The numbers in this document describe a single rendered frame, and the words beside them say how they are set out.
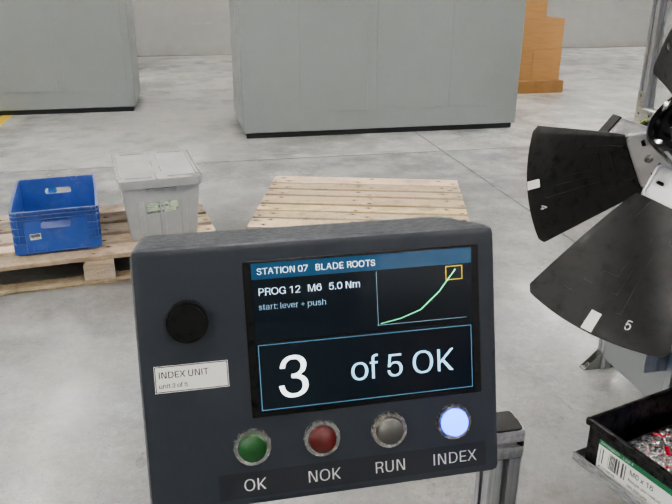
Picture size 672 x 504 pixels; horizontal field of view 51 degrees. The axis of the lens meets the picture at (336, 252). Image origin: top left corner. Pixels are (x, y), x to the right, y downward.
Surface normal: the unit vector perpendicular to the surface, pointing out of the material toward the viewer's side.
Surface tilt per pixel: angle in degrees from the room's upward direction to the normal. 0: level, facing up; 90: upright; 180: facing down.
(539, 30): 90
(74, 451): 0
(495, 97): 90
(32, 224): 90
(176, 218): 95
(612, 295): 48
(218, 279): 75
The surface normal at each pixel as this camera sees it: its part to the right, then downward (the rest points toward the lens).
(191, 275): 0.20, 0.11
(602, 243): -0.40, -0.32
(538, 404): 0.01, -0.93
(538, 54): 0.22, 0.36
